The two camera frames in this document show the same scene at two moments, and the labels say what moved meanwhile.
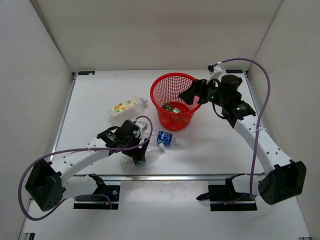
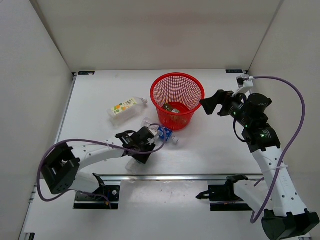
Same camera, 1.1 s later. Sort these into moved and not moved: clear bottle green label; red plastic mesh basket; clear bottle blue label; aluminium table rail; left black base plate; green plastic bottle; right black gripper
Moved: right black gripper; clear bottle blue label; clear bottle green label
Not moved: red plastic mesh basket; aluminium table rail; left black base plate; green plastic bottle
